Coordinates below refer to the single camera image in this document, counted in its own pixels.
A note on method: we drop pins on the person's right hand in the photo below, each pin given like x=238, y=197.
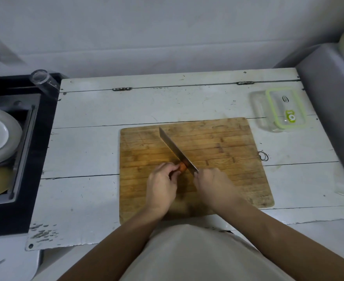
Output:
x=215, y=190

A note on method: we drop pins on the person's left hand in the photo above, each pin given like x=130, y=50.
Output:
x=160, y=190

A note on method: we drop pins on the person's right fingers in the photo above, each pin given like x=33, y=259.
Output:
x=201, y=175

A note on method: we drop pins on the person's left thumb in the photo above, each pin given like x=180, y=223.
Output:
x=174, y=175

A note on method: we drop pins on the orange carrot piece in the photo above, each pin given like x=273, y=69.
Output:
x=183, y=167

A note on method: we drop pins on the steel kitchen knife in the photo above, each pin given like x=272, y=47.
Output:
x=174, y=149

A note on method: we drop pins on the person's left forearm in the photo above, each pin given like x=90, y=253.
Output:
x=116, y=248

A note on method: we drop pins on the person's right forearm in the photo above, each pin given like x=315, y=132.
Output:
x=283, y=245

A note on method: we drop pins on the wooden cutting board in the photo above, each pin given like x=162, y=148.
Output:
x=227, y=149

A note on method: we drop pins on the person's white shirt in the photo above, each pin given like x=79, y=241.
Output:
x=201, y=254

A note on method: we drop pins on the metal door hinge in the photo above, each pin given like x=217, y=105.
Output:
x=245, y=83
x=122, y=89

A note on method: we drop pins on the clear container with green lid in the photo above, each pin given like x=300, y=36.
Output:
x=286, y=106

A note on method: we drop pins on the grey appliance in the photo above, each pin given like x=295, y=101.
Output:
x=330, y=108

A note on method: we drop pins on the steel sink basin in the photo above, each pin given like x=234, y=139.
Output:
x=25, y=143

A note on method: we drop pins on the clear drinking glass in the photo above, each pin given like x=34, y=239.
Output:
x=44, y=81

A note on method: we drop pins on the black sink counter frame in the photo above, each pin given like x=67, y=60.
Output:
x=40, y=172

